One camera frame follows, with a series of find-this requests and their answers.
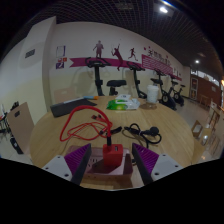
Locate orange blue pen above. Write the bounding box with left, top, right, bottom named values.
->
left=83, top=95, right=100, bottom=101

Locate black exercise bike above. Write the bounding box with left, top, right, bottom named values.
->
left=84, top=57, right=128, bottom=97
left=126, top=61, right=148, bottom=100
left=149, top=69, right=178, bottom=111
left=169, top=74, right=186, bottom=108

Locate black cable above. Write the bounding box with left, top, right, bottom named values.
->
left=123, top=123, right=163, bottom=149

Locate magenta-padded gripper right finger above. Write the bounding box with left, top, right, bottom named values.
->
left=132, top=143, right=184, bottom=186

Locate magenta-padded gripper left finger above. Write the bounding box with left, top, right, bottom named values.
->
left=42, top=143, right=93, bottom=186

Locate white wipes pack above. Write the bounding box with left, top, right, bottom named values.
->
left=114, top=93, right=133, bottom=102

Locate round brown coaster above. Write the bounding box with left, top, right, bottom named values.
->
left=139, top=101, right=158, bottom=110

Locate pink white power strip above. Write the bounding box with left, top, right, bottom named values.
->
left=66, top=145, right=134, bottom=177

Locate dark grey tablet case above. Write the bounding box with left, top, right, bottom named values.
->
left=49, top=98, right=98, bottom=118

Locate magenta sports wall decal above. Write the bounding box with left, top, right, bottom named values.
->
left=69, top=40, right=183, bottom=81

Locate white tissue roll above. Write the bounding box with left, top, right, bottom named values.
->
left=146, top=84, right=160, bottom=104

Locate wall poster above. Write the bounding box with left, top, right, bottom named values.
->
left=55, top=45, right=68, bottom=70

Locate red cable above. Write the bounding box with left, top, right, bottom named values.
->
left=59, top=104, right=123, bottom=147

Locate dark wall plaque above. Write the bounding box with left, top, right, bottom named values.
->
left=24, top=48, right=36, bottom=59

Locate green wet wipes pack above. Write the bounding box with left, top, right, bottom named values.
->
left=106, top=98, right=141, bottom=111

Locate beige wooden chair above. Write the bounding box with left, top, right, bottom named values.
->
left=7, top=102, right=35, bottom=154

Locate group of wooden chairs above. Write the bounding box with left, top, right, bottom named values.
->
left=190, top=96, right=224, bottom=158

